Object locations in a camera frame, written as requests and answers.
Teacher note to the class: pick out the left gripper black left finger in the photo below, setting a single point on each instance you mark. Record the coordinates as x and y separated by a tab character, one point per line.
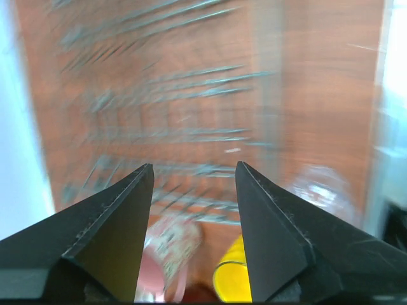
91	250

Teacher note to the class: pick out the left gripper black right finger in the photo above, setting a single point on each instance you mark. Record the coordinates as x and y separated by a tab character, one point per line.
297	252

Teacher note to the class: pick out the yellow mug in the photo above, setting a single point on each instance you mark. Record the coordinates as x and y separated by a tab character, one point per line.
231	278

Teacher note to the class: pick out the clear glass cup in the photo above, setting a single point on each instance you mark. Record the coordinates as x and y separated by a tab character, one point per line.
327	189

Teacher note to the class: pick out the pink patterned mug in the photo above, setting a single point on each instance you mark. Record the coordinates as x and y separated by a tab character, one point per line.
170	244

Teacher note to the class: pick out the grey wire dish rack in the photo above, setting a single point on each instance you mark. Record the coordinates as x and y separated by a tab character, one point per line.
191	87

